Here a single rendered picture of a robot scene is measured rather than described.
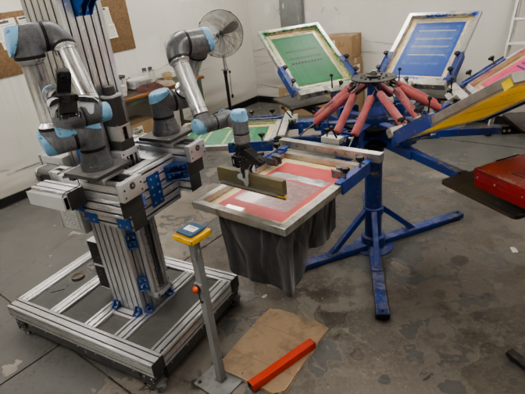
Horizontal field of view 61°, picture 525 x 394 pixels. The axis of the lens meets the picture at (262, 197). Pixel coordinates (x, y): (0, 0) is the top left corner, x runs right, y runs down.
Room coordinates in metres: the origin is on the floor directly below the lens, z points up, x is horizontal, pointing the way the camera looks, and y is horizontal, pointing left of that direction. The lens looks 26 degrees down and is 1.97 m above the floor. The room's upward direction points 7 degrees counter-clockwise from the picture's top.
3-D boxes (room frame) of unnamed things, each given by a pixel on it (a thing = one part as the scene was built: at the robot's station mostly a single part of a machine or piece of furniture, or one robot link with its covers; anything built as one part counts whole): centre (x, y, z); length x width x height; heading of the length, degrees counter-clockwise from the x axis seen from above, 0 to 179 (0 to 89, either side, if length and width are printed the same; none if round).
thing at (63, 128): (1.70, 0.70, 1.55); 0.11 x 0.08 x 0.11; 122
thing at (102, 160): (1.99, 0.75, 1.31); 0.15 x 0.15 x 0.10
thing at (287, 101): (3.58, -0.60, 0.91); 1.34 x 0.40 x 0.08; 19
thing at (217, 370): (1.81, 0.34, 0.48); 0.22 x 0.22 x 0.96; 49
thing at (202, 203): (2.15, -0.12, 0.97); 0.79 x 0.58 x 0.04; 139
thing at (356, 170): (2.15, -0.49, 0.98); 0.30 x 0.05 x 0.07; 139
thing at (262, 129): (3.12, 0.07, 1.05); 1.08 x 0.61 x 0.23; 79
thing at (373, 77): (2.94, -0.82, 0.67); 0.39 x 0.39 x 1.35
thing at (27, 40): (1.91, 0.86, 1.63); 0.15 x 0.12 x 0.55; 122
